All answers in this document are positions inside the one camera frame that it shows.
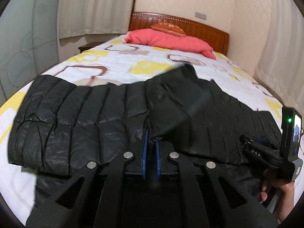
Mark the beige window curtain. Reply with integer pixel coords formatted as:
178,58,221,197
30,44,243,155
255,0,303,114

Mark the coral red pillow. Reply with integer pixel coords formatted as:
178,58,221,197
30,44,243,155
124,29,216,60

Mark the white patterned bed sheet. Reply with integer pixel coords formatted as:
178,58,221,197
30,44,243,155
1,36,282,223

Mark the orange embroidered cushion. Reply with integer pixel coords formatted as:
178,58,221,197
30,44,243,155
150,22,186,36

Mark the wooden headboard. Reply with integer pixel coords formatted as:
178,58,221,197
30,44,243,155
129,11,229,55

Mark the grey wall switch panel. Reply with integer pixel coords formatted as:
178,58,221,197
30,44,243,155
195,11,207,21

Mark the black puffer down jacket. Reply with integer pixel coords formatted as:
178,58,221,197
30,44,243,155
7,64,283,210

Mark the dark wooden nightstand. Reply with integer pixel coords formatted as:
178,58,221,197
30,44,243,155
78,42,104,53

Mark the frosted glass wardrobe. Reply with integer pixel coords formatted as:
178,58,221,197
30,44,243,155
1,0,59,104

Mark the person's right hand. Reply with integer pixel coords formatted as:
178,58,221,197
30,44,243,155
259,180,295,224

